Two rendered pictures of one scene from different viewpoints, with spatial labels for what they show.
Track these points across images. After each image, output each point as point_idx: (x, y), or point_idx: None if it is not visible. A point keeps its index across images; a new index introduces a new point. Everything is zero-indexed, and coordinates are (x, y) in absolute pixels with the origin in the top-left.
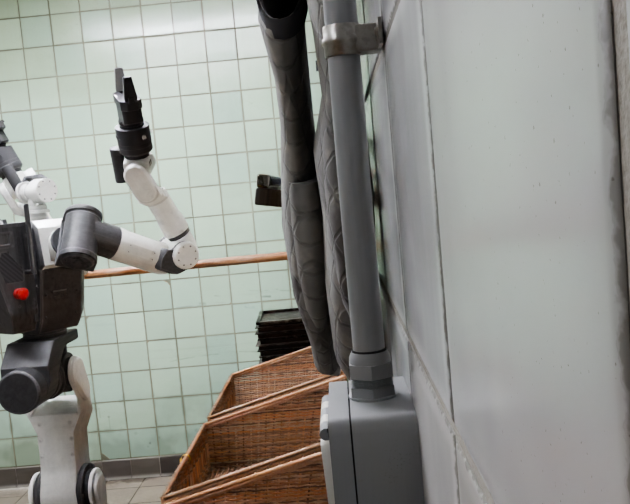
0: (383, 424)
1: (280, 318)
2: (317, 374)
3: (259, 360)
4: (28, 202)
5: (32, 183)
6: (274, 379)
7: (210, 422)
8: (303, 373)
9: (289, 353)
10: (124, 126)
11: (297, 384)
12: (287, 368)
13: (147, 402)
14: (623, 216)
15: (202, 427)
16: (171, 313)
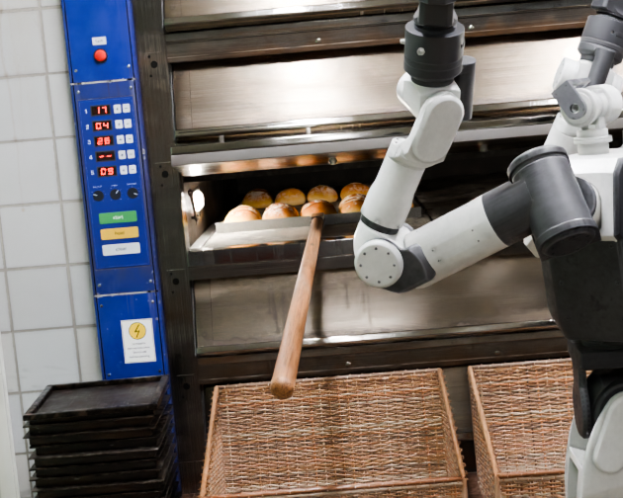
0: None
1: (110, 402)
2: (219, 461)
3: (137, 482)
4: (599, 123)
5: (611, 91)
6: (213, 487)
7: (497, 469)
8: (217, 464)
9: (209, 436)
10: None
11: (218, 486)
12: (212, 462)
13: None
14: None
15: (516, 472)
16: None
